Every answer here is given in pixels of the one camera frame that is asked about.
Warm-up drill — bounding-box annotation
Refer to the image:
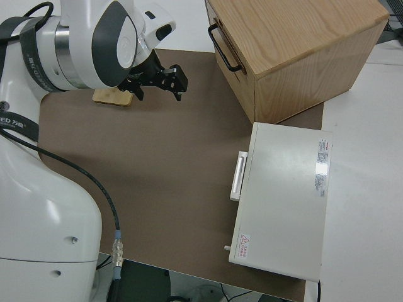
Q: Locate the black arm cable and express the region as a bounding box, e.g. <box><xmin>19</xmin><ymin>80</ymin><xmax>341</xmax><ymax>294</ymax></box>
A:
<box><xmin>0</xmin><ymin>127</ymin><xmax>124</xmax><ymax>302</ymax></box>

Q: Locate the brown table mat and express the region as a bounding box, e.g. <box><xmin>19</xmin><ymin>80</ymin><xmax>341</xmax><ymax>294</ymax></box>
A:
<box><xmin>36</xmin><ymin>48</ymin><xmax>325</xmax><ymax>302</ymax></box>

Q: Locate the wooden drawer cabinet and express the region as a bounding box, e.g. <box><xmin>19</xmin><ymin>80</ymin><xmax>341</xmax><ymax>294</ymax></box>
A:
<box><xmin>204</xmin><ymin>0</ymin><xmax>390</xmax><ymax>124</ymax></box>

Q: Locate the black cabinet handle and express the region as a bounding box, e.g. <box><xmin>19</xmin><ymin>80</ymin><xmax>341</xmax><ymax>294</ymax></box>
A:
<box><xmin>207</xmin><ymin>24</ymin><xmax>243</xmax><ymax>72</ymax></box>

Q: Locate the white toaster oven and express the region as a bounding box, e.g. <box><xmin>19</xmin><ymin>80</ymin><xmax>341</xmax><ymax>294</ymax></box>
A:
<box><xmin>228</xmin><ymin>121</ymin><xmax>334</xmax><ymax>282</ymax></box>

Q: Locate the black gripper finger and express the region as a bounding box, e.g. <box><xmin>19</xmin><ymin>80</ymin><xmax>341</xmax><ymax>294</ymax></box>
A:
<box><xmin>169</xmin><ymin>64</ymin><xmax>190</xmax><ymax>102</ymax></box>
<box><xmin>118</xmin><ymin>77</ymin><xmax>145</xmax><ymax>102</ymax></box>

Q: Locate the wooden mug tree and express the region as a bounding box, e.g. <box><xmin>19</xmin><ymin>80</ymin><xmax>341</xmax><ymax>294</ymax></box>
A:
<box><xmin>92</xmin><ymin>87</ymin><xmax>133</xmax><ymax>108</ymax></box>

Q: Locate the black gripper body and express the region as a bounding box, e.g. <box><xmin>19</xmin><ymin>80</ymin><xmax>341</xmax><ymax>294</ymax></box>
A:
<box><xmin>127</xmin><ymin>50</ymin><xmax>173</xmax><ymax>92</ymax></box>

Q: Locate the silver oven door handle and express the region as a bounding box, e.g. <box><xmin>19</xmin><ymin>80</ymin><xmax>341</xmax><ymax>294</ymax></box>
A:
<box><xmin>229</xmin><ymin>150</ymin><xmax>249</xmax><ymax>201</ymax></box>

